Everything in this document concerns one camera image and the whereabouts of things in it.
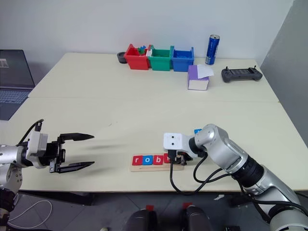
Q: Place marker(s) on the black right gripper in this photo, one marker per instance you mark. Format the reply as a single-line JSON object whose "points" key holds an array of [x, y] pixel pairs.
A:
{"points": [[177, 154]]}

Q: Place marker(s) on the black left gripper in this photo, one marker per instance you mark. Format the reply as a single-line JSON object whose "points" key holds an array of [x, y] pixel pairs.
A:
{"points": [[55, 154]]}

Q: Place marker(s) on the red letter tile o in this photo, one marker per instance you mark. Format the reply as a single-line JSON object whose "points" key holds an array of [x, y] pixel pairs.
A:
{"points": [[166, 158]]}

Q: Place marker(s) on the red letter tile b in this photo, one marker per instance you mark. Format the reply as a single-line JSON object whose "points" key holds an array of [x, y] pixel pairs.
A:
{"points": [[158, 160]]}

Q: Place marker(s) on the wooden letter tray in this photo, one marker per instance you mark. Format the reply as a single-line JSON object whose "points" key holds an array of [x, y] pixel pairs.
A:
{"points": [[154, 168]]}

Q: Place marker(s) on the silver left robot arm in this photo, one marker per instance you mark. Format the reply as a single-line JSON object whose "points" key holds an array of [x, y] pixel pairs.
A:
{"points": [[10, 156]]}

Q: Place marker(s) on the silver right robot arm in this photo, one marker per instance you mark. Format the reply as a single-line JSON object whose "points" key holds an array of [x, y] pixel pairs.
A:
{"points": [[231, 154]]}

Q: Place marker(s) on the blue letter tile t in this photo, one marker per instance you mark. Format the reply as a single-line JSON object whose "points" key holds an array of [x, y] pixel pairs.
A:
{"points": [[197, 131]]}

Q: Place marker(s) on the blue letter tile o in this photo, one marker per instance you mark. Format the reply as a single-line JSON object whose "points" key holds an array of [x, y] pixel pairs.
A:
{"points": [[147, 160]]}

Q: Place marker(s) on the red letter tile r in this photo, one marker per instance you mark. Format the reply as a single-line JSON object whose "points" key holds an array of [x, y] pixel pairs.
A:
{"points": [[137, 160]]}

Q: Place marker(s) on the white floor scrap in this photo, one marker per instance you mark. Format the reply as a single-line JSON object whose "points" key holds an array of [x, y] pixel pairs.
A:
{"points": [[219, 197]]}

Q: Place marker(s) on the dark rounded shape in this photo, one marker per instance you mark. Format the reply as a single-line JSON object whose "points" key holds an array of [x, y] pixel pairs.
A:
{"points": [[198, 220], [142, 221]]}

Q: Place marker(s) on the purple and white box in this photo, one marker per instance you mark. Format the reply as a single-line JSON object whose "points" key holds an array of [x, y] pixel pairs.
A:
{"points": [[193, 78]]}

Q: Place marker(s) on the white paper sheet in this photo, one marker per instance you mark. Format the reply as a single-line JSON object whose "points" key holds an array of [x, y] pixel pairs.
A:
{"points": [[206, 71]]}

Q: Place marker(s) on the blue plastic bin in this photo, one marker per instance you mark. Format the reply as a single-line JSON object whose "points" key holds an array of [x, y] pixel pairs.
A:
{"points": [[183, 63]]}

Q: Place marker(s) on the dark laptop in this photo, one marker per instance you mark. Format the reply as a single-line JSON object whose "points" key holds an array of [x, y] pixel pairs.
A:
{"points": [[13, 72]]}

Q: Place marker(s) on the green plastic bin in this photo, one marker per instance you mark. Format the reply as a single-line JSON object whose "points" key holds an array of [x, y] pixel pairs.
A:
{"points": [[160, 63]]}

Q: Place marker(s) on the black round container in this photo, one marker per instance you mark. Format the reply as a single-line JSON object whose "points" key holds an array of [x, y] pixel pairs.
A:
{"points": [[121, 58]]}

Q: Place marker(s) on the grey handheld controller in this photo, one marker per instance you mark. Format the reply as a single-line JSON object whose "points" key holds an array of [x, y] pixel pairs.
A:
{"points": [[240, 74]]}

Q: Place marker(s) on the red plastic bin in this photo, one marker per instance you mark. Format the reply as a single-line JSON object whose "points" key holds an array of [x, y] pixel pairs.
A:
{"points": [[137, 61]]}

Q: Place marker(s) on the blue drink can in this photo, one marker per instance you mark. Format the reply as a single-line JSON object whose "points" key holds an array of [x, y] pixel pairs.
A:
{"points": [[211, 50]]}

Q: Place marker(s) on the small coloured toy bricks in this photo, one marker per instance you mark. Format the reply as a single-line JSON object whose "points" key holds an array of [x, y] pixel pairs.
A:
{"points": [[142, 50]]}

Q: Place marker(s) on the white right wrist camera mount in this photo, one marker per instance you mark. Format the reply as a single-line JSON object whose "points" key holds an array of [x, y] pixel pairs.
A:
{"points": [[175, 140]]}

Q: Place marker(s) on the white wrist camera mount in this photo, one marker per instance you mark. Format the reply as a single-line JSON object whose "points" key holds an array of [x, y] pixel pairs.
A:
{"points": [[37, 146], [175, 140]]}

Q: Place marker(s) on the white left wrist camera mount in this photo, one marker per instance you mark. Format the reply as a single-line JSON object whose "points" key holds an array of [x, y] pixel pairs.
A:
{"points": [[37, 146]]}

